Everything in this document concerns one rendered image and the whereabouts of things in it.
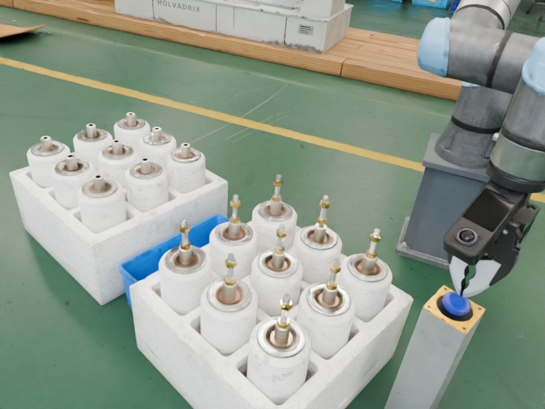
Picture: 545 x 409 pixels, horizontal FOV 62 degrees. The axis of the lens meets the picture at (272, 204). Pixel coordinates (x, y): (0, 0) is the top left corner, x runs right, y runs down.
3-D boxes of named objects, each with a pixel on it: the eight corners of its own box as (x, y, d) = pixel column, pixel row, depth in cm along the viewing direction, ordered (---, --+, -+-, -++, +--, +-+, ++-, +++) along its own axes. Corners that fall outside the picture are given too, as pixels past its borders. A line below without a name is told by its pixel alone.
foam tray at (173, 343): (266, 264, 120) (271, 209, 110) (393, 355, 99) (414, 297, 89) (136, 347, 95) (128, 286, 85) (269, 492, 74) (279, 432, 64)
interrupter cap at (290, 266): (278, 286, 79) (278, 282, 79) (248, 263, 83) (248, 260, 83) (306, 266, 84) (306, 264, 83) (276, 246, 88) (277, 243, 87)
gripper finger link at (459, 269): (474, 281, 71) (495, 234, 66) (457, 299, 67) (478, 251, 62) (455, 270, 73) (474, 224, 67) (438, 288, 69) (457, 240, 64)
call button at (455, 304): (447, 296, 71) (451, 286, 70) (471, 311, 69) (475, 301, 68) (435, 309, 69) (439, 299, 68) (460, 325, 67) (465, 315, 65)
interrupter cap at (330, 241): (332, 256, 87) (332, 252, 86) (294, 244, 89) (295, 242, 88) (341, 234, 93) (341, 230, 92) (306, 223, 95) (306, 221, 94)
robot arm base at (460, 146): (437, 135, 124) (448, 101, 119) (495, 149, 120) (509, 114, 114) (431, 159, 112) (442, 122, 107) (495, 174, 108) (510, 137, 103)
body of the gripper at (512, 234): (525, 242, 65) (563, 168, 58) (504, 269, 59) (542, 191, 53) (474, 217, 69) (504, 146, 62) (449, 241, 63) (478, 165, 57)
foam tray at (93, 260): (145, 180, 149) (141, 130, 139) (227, 235, 129) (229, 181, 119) (24, 229, 124) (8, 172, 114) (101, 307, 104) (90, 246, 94)
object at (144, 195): (155, 216, 122) (151, 157, 112) (178, 233, 117) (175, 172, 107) (124, 230, 116) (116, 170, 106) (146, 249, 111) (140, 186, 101)
